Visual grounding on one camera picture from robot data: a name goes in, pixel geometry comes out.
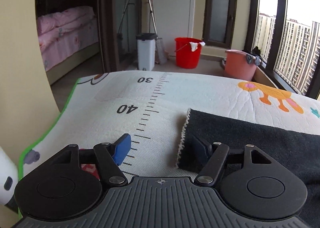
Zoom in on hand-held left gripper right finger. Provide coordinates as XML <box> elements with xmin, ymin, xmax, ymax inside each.
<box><xmin>191</xmin><ymin>136</ymin><xmax>274</xmax><ymax>188</ymax></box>

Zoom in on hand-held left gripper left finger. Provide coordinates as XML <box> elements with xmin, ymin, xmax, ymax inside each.
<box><xmin>47</xmin><ymin>133</ymin><xmax>132</xmax><ymax>188</ymax></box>

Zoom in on black knit garment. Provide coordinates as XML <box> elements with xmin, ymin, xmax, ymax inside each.
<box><xmin>175</xmin><ymin>108</ymin><xmax>320</xmax><ymax>228</ymax></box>

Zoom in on printed cartoon play mat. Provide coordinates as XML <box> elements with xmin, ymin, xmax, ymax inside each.
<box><xmin>19</xmin><ymin>71</ymin><xmax>320</xmax><ymax>218</ymax></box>

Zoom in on pink bucket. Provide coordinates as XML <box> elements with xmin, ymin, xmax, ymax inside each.
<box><xmin>223</xmin><ymin>50</ymin><xmax>258</xmax><ymax>81</ymax></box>

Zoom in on red bucket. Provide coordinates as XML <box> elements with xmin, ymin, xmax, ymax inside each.
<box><xmin>174</xmin><ymin>37</ymin><xmax>203</xmax><ymax>69</ymax></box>

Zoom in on white trash bin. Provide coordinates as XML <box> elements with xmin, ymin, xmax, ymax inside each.
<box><xmin>136</xmin><ymin>33</ymin><xmax>157</xmax><ymax>71</ymax></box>

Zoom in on white rag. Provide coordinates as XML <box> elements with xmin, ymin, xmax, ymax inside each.
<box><xmin>189</xmin><ymin>41</ymin><xmax>206</xmax><ymax>52</ymax></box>

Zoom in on metal pole flat mop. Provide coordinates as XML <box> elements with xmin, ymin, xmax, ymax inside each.
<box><xmin>142</xmin><ymin>0</ymin><xmax>167</xmax><ymax>65</ymax></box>

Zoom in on small black object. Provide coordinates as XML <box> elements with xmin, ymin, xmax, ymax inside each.
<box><xmin>244</xmin><ymin>46</ymin><xmax>262</xmax><ymax>59</ymax></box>

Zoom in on white cylindrical device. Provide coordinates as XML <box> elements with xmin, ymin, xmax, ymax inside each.
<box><xmin>0</xmin><ymin>147</ymin><xmax>19</xmax><ymax>206</ymax></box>

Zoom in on bed with pink blanket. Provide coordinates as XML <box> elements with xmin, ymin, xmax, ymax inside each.
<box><xmin>37</xmin><ymin>6</ymin><xmax>99</xmax><ymax>72</ymax></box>

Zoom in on brown framed glass door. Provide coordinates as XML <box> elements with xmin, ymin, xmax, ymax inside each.
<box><xmin>204</xmin><ymin>0</ymin><xmax>238</xmax><ymax>49</ymax></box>

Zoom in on apartment buildings outside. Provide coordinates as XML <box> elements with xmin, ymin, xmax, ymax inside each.
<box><xmin>257</xmin><ymin>12</ymin><xmax>320</xmax><ymax>94</ymax></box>

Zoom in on glass sliding door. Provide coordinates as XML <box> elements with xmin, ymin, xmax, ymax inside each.
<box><xmin>99</xmin><ymin>0</ymin><xmax>143</xmax><ymax>72</ymax></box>

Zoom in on dark window frame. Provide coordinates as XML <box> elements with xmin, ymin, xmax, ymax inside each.
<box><xmin>246</xmin><ymin>0</ymin><xmax>320</xmax><ymax>101</ymax></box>

